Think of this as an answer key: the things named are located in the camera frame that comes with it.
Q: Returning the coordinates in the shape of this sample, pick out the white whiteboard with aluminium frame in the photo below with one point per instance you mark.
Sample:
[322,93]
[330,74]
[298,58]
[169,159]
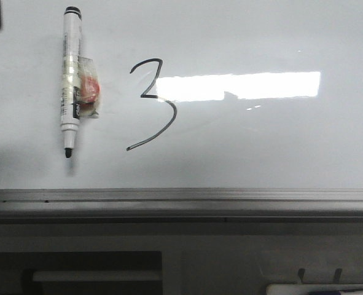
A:
[236,109]

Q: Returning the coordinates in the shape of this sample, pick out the white taped whiteboard marker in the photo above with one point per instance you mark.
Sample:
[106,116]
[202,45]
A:
[80,91]

